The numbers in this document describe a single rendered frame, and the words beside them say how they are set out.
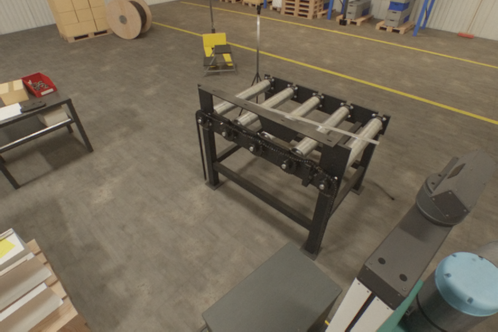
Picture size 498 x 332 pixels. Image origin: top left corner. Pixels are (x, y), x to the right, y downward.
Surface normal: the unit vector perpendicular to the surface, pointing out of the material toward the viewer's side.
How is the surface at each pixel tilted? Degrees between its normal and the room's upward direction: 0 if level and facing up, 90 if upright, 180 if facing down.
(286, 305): 0
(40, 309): 90
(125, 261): 0
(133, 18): 90
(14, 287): 90
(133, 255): 0
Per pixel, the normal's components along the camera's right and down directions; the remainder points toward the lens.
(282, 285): 0.00, -0.79
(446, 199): -0.77, 0.40
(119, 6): -0.21, 0.61
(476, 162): 0.31, -0.46
